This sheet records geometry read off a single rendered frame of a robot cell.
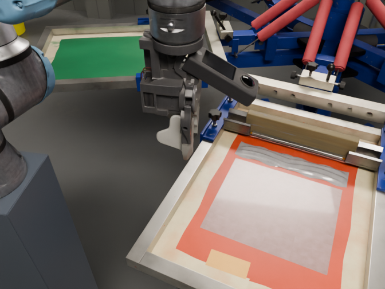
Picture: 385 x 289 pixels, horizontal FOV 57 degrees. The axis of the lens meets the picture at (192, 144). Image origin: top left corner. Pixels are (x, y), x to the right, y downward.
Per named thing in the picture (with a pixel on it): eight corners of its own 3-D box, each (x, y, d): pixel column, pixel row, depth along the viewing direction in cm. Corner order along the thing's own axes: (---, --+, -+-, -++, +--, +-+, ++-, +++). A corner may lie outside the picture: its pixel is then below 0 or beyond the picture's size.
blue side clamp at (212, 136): (212, 153, 122) (213, 137, 117) (199, 149, 123) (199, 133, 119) (240, 106, 142) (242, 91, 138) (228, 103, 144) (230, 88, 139)
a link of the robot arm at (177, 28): (209, -6, 48) (200, 18, 42) (208, 27, 51) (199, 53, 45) (155, -9, 49) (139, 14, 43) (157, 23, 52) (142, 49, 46)
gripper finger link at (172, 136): (159, 155, 62) (158, 107, 57) (193, 159, 61) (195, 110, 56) (154, 165, 59) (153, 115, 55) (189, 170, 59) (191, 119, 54)
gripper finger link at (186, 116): (183, 133, 59) (184, 84, 55) (194, 134, 59) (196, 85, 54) (177, 147, 55) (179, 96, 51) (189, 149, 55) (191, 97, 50)
